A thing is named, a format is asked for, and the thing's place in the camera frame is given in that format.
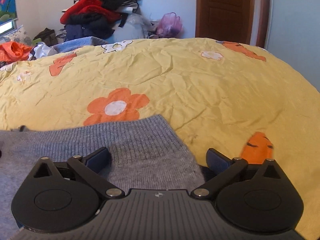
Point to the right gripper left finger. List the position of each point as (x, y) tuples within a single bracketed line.
[(97, 160)]

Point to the dark olive bag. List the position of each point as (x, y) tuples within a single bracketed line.
[(48, 36)]

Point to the white wardrobe with decals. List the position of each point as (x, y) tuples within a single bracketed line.
[(293, 36)]

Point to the brown wooden door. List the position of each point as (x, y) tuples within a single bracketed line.
[(225, 20)]

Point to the floral patterned pillow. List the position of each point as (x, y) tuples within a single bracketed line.
[(19, 35)]

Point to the light blue folded blanket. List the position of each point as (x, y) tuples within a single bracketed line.
[(78, 43)]

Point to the pile of dark and red clothes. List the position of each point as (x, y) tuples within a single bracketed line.
[(96, 18)]

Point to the orange plastic bag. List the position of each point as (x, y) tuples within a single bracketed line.
[(13, 51)]

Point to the lotus print window blind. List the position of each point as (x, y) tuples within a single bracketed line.
[(8, 11)]

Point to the purple plastic bag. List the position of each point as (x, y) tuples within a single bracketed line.
[(169, 26)]

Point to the yellow floral bed quilt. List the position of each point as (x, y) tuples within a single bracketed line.
[(213, 94)]

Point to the white and black crumpled cloth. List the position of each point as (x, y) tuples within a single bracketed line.
[(41, 50)]

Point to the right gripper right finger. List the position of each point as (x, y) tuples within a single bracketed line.
[(216, 161)]

